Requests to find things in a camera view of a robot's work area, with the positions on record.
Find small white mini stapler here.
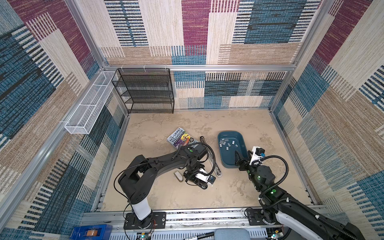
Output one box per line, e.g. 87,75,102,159
174,171,184,183

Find teal plastic tray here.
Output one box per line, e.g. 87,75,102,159
218,131,248,169

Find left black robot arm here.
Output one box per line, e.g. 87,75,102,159
114,142,216,229

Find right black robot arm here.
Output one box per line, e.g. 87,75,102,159
235,147,364,240

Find staple strips in tray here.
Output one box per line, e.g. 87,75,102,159
219,138,239,151

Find treehouse paperback book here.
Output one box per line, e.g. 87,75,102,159
167,128,197,149

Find grey blue chair back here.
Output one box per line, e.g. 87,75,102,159
214,229,251,240

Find blue box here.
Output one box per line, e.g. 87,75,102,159
70,225,113,240

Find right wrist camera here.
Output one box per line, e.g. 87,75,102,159
250,146,266,166

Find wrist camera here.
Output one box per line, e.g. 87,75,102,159
250,146,266,166
196,173,216,185

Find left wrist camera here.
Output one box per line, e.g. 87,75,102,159
196,173,216,185

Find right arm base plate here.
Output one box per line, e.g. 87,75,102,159
244,208,280,226

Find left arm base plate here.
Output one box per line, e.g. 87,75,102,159
124,212,167,230

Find black wire mesh shelf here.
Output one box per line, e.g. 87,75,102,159
112,68,175,114

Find white wire mesh basket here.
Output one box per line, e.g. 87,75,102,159
65,71,115,135

